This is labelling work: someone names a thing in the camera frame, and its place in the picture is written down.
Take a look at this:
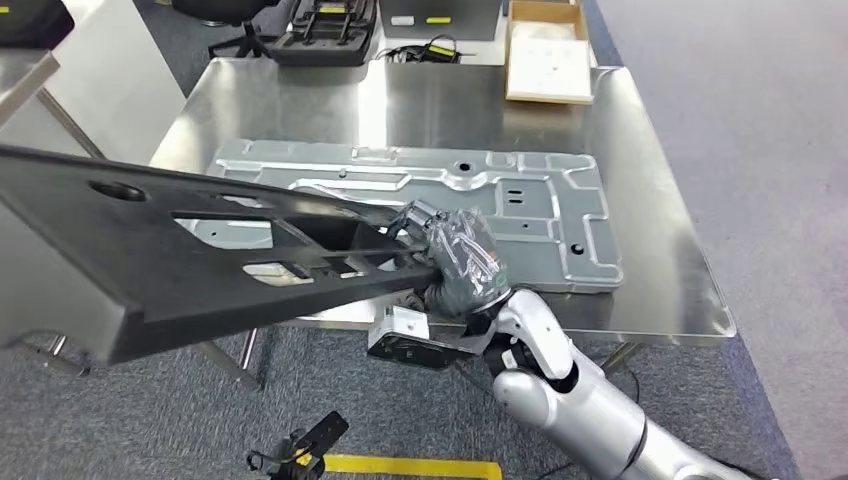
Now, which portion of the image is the yellow floor tape square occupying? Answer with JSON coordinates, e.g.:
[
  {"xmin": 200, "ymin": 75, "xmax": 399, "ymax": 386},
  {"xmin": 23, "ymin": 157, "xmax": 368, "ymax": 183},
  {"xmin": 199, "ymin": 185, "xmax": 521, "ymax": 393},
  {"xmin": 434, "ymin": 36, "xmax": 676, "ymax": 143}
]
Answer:
[{"xmin": 294, "ymin": 451, "xmax": 503, "ymax": 480}]

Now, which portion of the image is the black charger with cables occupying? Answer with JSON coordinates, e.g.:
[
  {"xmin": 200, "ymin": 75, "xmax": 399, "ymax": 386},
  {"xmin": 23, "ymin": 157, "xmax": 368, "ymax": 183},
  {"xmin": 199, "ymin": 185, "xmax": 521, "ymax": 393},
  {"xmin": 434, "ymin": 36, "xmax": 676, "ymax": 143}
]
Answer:
[{"xmin": 374, "ymin": 34, "xmax": 476, "ymax": 66}]

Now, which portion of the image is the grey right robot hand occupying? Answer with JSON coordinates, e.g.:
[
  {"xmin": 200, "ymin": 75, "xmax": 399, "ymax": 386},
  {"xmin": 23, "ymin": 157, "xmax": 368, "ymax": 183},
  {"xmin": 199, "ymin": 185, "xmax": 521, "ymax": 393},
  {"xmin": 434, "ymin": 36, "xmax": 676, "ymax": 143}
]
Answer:
[{"xmin": 387, "ymin": 198, "xmax": 513, "ymax": 321}]

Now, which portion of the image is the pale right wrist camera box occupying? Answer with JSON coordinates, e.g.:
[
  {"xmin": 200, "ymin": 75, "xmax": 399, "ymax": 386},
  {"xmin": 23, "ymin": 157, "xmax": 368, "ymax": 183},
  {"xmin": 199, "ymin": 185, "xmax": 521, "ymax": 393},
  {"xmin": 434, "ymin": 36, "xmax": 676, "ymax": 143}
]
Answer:
[{"xmin": 366, "ymin": 304, "xmax": 480, "ymax": 371}]

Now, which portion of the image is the black office chair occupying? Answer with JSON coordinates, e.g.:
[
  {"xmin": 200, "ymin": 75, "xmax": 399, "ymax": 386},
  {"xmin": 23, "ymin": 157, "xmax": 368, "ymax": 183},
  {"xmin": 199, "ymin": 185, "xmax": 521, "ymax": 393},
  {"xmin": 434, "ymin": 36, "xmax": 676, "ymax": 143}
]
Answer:
[{"xmin": 170, "ymin": 0, "xmax": 283, "ymax": 61}]

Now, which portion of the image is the cardboard box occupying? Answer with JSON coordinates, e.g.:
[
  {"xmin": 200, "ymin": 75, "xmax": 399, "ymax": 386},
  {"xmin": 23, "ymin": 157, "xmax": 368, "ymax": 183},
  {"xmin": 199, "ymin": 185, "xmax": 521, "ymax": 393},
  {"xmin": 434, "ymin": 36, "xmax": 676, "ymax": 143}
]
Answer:
[{"xmin": 504, "ymin": 0, "xmax": 596, "ymax": 106}]

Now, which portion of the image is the white panel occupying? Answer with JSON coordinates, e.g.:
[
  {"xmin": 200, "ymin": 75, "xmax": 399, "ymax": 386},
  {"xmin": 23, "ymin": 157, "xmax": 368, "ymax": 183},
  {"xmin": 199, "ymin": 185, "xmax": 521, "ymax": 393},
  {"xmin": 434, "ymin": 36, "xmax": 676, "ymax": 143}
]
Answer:
[{"xmin": 0, "ymin": 0, "xmax": 188, "ymax": 349}]

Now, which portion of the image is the metal sheet tray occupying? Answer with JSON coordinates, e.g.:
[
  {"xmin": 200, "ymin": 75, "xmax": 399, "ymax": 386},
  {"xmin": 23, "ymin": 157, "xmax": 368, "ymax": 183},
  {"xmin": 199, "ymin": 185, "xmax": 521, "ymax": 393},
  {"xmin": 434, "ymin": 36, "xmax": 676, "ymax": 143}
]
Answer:
[{"xmin": 178, "ymin": 137, "xmax": 625, "ymax": 296}]

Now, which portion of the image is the white foam sheet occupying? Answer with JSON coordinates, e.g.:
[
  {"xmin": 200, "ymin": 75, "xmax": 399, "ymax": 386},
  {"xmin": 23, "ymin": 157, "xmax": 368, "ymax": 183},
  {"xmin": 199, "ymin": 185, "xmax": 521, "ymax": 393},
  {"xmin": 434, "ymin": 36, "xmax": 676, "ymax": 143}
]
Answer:
[{"xmin": 508, "ymin": 36, "xmax": 593, "ymax": 101}]

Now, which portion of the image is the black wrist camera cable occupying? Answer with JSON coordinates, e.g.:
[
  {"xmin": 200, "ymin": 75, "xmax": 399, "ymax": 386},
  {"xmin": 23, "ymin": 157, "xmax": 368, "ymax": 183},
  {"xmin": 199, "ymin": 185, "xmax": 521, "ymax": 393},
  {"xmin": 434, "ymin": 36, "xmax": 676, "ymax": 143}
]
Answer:
[{"xmin": 453, "ymin": 360, "xmax": 498, "ymax": 399}]

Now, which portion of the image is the steel workbench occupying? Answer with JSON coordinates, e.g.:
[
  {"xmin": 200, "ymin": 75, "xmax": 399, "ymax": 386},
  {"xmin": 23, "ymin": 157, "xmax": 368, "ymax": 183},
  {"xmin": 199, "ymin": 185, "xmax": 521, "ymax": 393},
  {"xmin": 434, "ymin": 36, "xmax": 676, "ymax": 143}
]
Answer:
[{"xmin": 148, "ymin": 56, "xmax": 738, "ymax": 392}]

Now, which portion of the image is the black plastic plate frame part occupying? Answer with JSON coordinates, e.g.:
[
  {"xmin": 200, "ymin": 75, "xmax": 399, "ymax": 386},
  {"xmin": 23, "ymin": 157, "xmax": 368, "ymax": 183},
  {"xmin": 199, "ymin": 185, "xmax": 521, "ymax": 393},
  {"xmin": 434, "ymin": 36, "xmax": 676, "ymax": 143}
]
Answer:
[{"xmin": 0, "ymin": 144, "xmax": 442, "ymax": 367}]

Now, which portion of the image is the grey metal box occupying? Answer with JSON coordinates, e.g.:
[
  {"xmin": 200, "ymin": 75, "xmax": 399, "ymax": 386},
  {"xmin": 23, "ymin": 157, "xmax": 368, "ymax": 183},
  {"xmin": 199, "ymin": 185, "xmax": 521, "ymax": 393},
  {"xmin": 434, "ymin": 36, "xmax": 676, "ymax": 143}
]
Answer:
[{"xmin": 378, "ymin": 0, "xmax": 505, "ymax": 43}]

